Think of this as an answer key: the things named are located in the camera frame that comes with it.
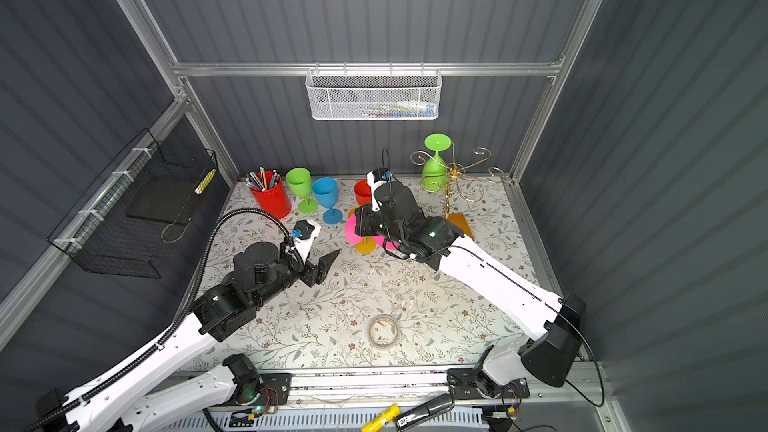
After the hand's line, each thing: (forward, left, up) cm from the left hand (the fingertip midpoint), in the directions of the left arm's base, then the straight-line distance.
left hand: (326, 243), depth 70 cm
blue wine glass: (+31, +5, -14) cm, 34 cm away
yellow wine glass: (+15, -8, -26) cm, 31 cm away
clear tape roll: (-12, -13, -27) cm, 32 cm away
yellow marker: (-33, -12, -25) cm, 43 cm away
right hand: (+5, -7, +4) cm, 10 cm away
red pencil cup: (+30, +23, -13) cm, 40 cm away
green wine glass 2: (+25, -30, -2) cm, 39 cm away
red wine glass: (+29, -8, -14) cm, 33 cm away
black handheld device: (-32, -21, -22) cm, 44 cm away
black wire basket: (+6, +49, +2) cm, 50 cm away
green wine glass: (+32, +13, -12) cm, 37 cm away
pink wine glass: (-1, -7, +2) cm, 7 cm away
